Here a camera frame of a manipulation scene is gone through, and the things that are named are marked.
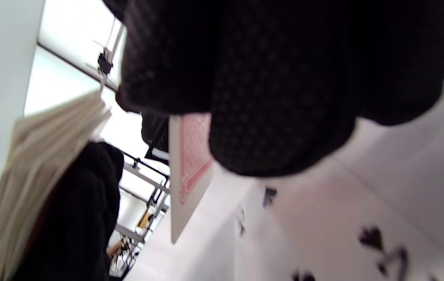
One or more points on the person's right hand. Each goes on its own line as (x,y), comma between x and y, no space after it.
(284,78)

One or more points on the person's left hand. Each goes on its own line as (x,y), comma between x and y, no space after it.
(81,214)

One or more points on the deck of playing cards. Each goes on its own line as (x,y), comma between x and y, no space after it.
(38,164)

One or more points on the single red-backed playing card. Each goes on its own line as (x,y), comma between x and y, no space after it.
(190,164)

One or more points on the pile of spades cards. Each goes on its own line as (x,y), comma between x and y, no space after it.
(323,226)

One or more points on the white desk with metal legs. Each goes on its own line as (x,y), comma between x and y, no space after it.
(143,176)

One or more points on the black mounted camera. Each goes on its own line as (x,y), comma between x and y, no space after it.
(105,64)

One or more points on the aluminium rig frame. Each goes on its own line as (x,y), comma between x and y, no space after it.
(117,43)

